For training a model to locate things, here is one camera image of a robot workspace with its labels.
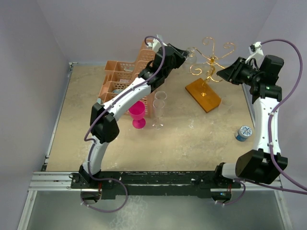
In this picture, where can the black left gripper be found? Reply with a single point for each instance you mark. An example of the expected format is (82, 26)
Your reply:
(181, 55)

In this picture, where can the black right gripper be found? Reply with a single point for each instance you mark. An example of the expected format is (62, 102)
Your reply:
(229, 73)

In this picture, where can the clear round wine glass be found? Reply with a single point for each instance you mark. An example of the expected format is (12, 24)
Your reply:
(160, 97)

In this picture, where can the clear wine glass back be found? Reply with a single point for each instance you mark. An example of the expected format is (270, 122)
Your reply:
(157, 121)

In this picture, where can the pink wine glass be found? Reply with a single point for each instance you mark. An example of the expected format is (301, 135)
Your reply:
(137, 113)

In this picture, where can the clear ribbed flute glass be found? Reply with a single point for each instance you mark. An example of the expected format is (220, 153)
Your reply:
(225, 105)

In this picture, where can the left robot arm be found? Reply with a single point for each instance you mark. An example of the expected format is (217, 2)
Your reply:
(103, 122)

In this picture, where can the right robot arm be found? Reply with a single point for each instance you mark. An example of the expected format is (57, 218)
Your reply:
(262, 162)

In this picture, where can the wooden rack base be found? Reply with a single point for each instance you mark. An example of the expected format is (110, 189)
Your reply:
(203, 94)

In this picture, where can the blue white small jar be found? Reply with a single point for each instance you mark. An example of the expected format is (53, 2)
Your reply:
(243, 133)

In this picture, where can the peach plastic file organizer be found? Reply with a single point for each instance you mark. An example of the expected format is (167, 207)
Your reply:
(119, 75)

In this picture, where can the gold wire wine glass rack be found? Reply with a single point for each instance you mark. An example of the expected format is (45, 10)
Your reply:
(212, 60)

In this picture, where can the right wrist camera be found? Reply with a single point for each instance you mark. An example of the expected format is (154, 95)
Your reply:
(256, 52)

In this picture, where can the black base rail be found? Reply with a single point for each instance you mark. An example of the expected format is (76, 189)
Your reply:
(149, 183)

